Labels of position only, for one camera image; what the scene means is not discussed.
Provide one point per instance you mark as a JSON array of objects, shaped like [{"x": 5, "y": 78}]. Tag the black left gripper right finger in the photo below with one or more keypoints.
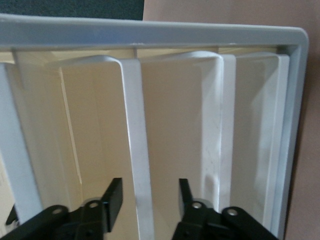
[{"x": 212, "y": 225}]

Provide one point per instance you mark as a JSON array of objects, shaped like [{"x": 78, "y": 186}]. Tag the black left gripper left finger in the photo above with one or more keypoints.
[{"x": 82, "y": 222}]

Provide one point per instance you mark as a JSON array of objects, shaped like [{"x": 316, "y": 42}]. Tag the white plastic drawer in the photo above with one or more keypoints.
[{"x": 100, "y": 125}]

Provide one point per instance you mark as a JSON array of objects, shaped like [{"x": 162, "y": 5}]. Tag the white drawer cabinet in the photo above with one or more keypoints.
[{"x": 150, "y": 32}]

